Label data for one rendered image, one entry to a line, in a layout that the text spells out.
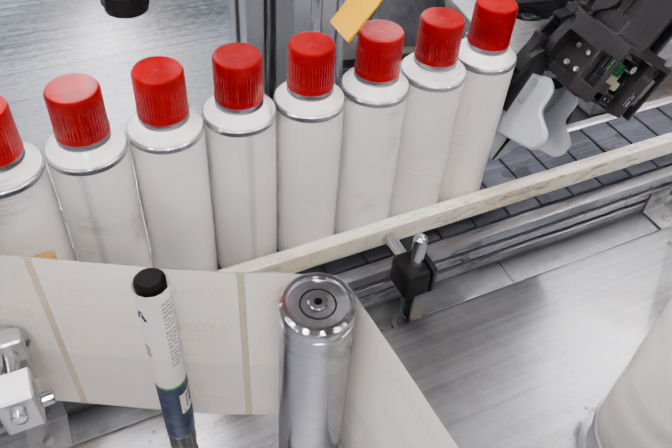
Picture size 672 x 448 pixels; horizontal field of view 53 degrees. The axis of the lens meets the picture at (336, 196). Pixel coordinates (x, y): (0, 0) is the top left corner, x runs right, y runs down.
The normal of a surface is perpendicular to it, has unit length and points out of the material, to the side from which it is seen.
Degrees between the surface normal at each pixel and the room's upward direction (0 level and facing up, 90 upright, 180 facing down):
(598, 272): 0
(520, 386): 0
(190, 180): 90
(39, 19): 0
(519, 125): 63
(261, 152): 90
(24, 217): 90
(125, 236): 90
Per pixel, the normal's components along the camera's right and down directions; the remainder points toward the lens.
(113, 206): 0.59, 0.58
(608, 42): -0.76, -0.14
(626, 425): -0.97, 0.11
